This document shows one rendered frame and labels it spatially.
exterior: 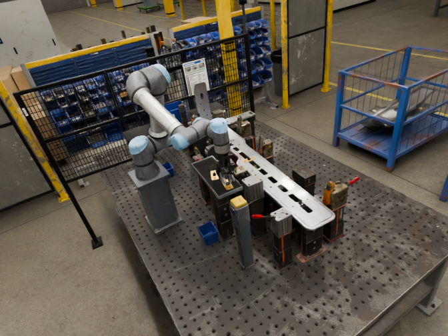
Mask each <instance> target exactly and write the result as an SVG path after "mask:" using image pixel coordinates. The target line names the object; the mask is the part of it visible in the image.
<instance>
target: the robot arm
mask: <svg viewBox="0 0 448 336"><path fill-rule="evenodd" d="M170 82H171V79H170V76H169V73H168V72H167V70H166V68H164V66H162V65H160V64H155V65H151V66H149V67H146V68H144V69H141V70H138V71H135V72H133V73H132V74H130V76H129V77H128V78H127V82H126V90H127V94H128V96H129V97H130V99H131V100H132V101H133V102H134V103H135V104H137V105H140V106H141V107H142V108H143V109H144V110H145V111H146V112H147V113H148V114H149V116H150V123H151V127H150V129H149V135H148V136H144V135H142V136H139V137H136V138H134V139H132V140H131V141H130V142H129V152H130V154H131V156H132V158H133V162H134V164H135V176H136V178H137V179H138V180H141V181H146V180H150V179H153V178H155V177H156V176H158V174H160V171H161V170H160V167H159V166H158V164H157V163H156V162H155V160H154V158H153V155H154V154H156V153H158V152H160V151H162V150H163V149H165V148H168V146H170V145H172V146H173V147H174V148H175V149H176V150H178V151H180V150H182V149H185V148H187V147H188V146H190V145H191V144H193V143H194V142H196V141H198V140H200V139H202V138H203V137H205V136H207V137H210V138H213V144H214V148H215V152H216V155H215V158H216V160H218V161H217V162H216V164H217V166H216V170H215V171H216V174H217V175H218V177H219V178H220V180H221V182H222V183H223V184H224V185H225V186H226V185H227V184H226V181H225V178H224V176H225V175H228V182H229V184H231V182H232V181H235V180H234V178H233V174H234V172H235V173H237V172H236V167H235V164H234V162H233V161H232V159H230V157H231V155H230V153H231V146H230V144H231V142H229V132H228V126H227V122H226V120H225V119H224V118H215V119H213V120H211V121H210V120H208V119H205V118H200V117H198V118H196V119H195V120H194V122H193V123H192V125H191V126H190V127H188V128H185V127H184V126H183V125H182V124H181V123H180V122H179V121H178V120H177V119H176V118H175V117H174V116H173V115H172V114H170V112H168V110H166V108H165V105H164V94H165V93H166V85H169V84H170Z"/></svg>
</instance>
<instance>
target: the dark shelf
mask: <svg viewBox="0 0 448 336"><path fill-rule="evenodd" d="M210 108H211V111H214V110H217V109H220V110H222V112H223V113H224V112H227V108H225V107H224V106H222V105H221V104H219V103H218V102H214V103H210ZM190 112H192V114H193V115H194V114H195V115H197V114H198V112H197V108H196V109H192V110H189V111H187V116H188V121H187V122H188V125H189V124H191V117H190ZM150 127H151V124H150V123H149V124H146V125H143V126H140V127H136V128H134V129H130V130H128V131H124V132H123V135H124V137H125V139H126V141H127V143H128V144H129V142H130V141H131V140H132V139H134V138H136V137H139V136H142V135H144V136H148V135H149V129H150Z"/></svg>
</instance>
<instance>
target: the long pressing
mask: <svg viewBox="0 0 448 336"><path fill-rule="evenodd" d="M228 132H229V142H231V143H232V144H233V146H231V153H232V154H234V156H236V158H238V160H237V162H236V165H237V166H238V167H239V166H244V168H246V170H248V171H249V172H250V173H251V175H254V174H257V175H258V176H260V178H262V180H263V187H264V192H265V193H266V194H267V195H268V196H270V198H272V200H274V202H276V204H278V205H279V206H280V207H281V208H282V207H285V208H286V209H287V210H288V211H289V212H290V213H291V214H292V218H293V219H294V220H295V221H296V222H297V223H298V224H300V226H302V228H304V229H305V230H308V231H313V230H316V229H318V228H319V227H321V226H323V225H325V224H327V223H329V222H331V221H332V220H334V219H335V214H334V212H332V210H330V209H329V208H328V207H326V206H325V205H324V204H322V203H321V202H320V201H318V200H317V199H316V198H314V196H312V195H311V194H310V193H308V192H307V191H306V190H304V189H303V188H302V187H300V186H299V185H298V184H296V182H294V181H293V180H292V179H290V178H289V177H288V176H286V175H285V174H284V173H282V172H281V171H280V170H278V168H276V167H275V166H274V165H272V164H271V163H270V162H268V161H267V160H266V159H265V158H263V157H262V156H260V154H258V153H257V152H256V151H254V150H253V149H252V148H250V147H249V146H248V145H247V144H246V142H245V140H244V138H242V137H241V136H239V135H238V134H236V132H234V131H233V130H232V129H230V128H229V127H228ZM233 148H238V149H239V151H235V150H234V149H233ZM239 153H244V154H245V155H246V156H248V157H252V156H254V158H255V159H254V160H252V161H253V162H255V163H256V164H257V165H258V166H260V168H258V169H256V168H255V167H254V166H252V164H250V163H249V162H250V161H249V162H247V163H244V162H243V160H244V158H243V157H242V156H241V155H240V154H239ZM260 169H263V170H264V171H265V172H267V173H268V174H267V175H263V174H262V173H261V172H260V171H259V170H260ZM268 177H272V178H274V179H275V180H276V181H277V183H272V182H271V181H270V180H269V179H268ZM280 185H282V186H284V188H286V189H287V190H288V191H287V192H283V191H282V190H280V188H278V186H280ZM291 194H293V195H294V196H296V198H298V199H301V200H302V203H303V204H304V205H306V206H308V208H310V209H311V210H312V211H313V212H311V213H308V212H306V211H305V210H304V209H303V208H302V207H300V206H301V205H303V204H301V205H300V204H298V202H294V200H292V199H291V198H290V197H289V195H291ZM307 199H308V200H307Z"/></svg>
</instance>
